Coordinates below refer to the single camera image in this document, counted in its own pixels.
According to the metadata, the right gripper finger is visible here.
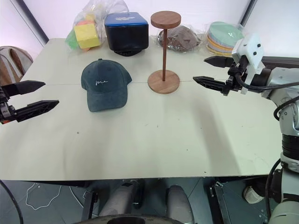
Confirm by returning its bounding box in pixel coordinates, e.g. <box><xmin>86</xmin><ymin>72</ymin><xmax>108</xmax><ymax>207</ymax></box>
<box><xmin>204</xmin><ymin>56</ymin><xmax>235</xmax><ymax>69</ymax></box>
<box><xmin>192</xmin><ymin>76</ymin><xmax>228</xmax><ymax>95</ymax></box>

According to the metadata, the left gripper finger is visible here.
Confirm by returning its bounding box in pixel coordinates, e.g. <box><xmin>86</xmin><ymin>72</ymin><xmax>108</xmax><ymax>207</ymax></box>
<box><xmin>4</xmin><ymin>80</ymin><xmax>46</xmax><ymax>97</ymax></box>
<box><xmin>14</xmin><ymin>100</ymin><xmax>60</xmax><ymax>123</ymax></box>

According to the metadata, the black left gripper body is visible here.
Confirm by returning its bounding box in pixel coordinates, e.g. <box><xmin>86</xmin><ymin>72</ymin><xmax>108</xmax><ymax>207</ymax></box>
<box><xmin>0</xmin><ymin>85</ymin><xmax>18</xmax><ymax>125</ymax></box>

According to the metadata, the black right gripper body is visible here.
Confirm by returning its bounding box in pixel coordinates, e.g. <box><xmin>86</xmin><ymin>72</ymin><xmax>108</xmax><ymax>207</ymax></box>
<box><xmin>225</xmin><ymin>56</ymin><xmax>249</xmax><ymax>94</ymax></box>

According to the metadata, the bagged brown cap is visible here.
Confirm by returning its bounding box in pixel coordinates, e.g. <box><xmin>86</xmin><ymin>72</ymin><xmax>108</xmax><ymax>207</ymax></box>
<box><xmin>152</xmin><ymin>25</ymin><xmax>205</xmax><ymax>53</ymax></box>

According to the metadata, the wooden hat stand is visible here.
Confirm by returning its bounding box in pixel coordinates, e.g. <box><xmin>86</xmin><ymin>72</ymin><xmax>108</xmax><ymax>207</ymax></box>
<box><xmin>147</xmin><ymin>11</ymin><xmax>182</xmax><ymax>95</ymax></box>

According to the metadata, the bagged stack of pastel plates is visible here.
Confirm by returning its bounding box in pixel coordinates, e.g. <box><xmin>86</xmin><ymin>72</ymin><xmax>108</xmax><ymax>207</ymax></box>
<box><xmin>206</xmin><ymin>21</ymin><xmax>245</xmax><ymax>57</ymax></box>

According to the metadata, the brown and white chair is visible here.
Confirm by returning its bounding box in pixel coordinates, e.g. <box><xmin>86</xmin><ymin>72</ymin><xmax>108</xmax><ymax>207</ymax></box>
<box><xmin>0</xmin><ymin>45</ymin><xmax>34</xmax><ymax>83</ymax></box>

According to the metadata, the dark green baseball cap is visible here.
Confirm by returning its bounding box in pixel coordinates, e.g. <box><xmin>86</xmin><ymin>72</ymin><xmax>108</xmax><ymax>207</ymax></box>
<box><xmin>81</xmin><ymin>58</ymin><xmax>134</xmax><ymax>113</ymax></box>

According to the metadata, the yellow foam cube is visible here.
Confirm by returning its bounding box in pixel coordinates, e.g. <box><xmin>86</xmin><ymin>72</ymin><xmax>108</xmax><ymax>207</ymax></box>
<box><xmin>74</xmin><ymin>21</ymin><xmax>100</xmax><ymax>49</ymax></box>

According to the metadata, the plastic bag of foam blocks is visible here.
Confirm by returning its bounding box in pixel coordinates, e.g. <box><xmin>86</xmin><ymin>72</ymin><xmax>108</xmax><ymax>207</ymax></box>
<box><xmin>65</xmin><ymin>0</ymin><xmax>130</xmax><ymax>53</ymax></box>

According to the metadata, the blue and black box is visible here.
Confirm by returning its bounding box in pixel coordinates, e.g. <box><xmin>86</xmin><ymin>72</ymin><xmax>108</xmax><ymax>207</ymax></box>
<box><xmin>104</xmin><ymin>12</ymin><xmax>150</xmax><ymax>57</ymax></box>

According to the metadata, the white round floor object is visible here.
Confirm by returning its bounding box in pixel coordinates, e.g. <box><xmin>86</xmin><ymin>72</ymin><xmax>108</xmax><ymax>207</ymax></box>
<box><xmin>242</xmin><ymin>186</ymin><xmax>264</xmax><ymax>204</ymax></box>

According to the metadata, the grey cylindrical robot leg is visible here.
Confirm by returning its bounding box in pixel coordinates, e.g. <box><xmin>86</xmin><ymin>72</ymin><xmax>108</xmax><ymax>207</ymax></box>
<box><xmin>99</xmin><ymin>181</ymin><xmax>142</xmax><ymax>220</ymax></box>
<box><xmin>165</xmin><ymin>184</ymin><xmax>195</xmax><ymax>224</ymax></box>

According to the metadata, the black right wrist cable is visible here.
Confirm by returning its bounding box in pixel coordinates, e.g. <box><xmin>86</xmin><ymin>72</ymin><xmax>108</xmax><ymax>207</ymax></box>
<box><xmin>233</xmin><ymin>69</ymin><xmax>299</xmax><ymax>121</ymax></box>

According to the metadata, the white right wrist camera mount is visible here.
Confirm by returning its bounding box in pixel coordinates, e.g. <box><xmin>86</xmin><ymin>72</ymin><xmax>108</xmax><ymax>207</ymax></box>
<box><xmin>231</xmin><ymin>32</ymin><xmax>266</xmax><ymax>95</ymax></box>

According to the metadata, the dark window frame post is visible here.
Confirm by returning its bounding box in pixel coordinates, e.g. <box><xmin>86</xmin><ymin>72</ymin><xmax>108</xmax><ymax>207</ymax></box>
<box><xmin>16</xmin><ymin>0</ymin><xmax>50</xmax><ymax>47</ymax></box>
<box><xmin>238</xmin><ymin>0</ymin><xmax>259</xmax><ymax>27</ymax></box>

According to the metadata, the black curved floor cable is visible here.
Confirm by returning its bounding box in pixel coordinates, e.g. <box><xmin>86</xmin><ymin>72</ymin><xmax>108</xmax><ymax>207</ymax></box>
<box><xmin>0</xmin><ymin>179</ymin><xmax>24</xmax><ymax>224</ymax></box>

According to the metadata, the thin white floor cable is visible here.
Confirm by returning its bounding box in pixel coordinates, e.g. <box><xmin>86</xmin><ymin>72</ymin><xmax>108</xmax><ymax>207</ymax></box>
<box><xmin>25</xmin><ymin>182</ymin><xmax>62</xmax><ymax>211</ymax></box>

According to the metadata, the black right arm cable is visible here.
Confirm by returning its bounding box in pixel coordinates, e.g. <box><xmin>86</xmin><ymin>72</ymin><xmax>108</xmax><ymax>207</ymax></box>
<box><xmin>264</xmin><ymin>158</ymin><xmax>285</xmax><ymax>220</ymax></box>

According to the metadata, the black table frame leg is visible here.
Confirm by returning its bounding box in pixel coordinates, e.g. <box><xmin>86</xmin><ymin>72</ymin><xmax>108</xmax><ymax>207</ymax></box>
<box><xmin>80</xmin><ymin>184</ymin><xmax>99</xmax><ymax>221</ymax></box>
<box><xmin>209</xmin><ymin>179</ymin><xmax>232</xmax><ymax>224</ymax></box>

